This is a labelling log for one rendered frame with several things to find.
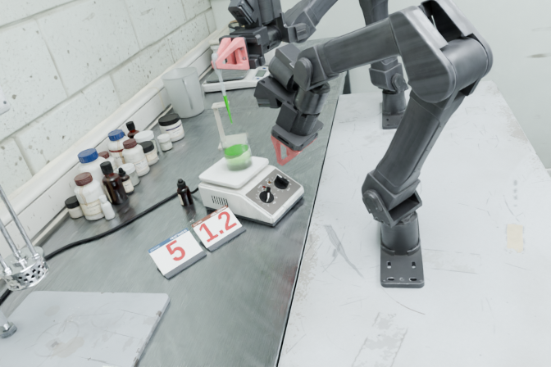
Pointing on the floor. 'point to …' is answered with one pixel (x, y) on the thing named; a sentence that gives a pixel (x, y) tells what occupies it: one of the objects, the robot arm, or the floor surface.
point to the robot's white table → (430, 249)
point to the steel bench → (180, 308)
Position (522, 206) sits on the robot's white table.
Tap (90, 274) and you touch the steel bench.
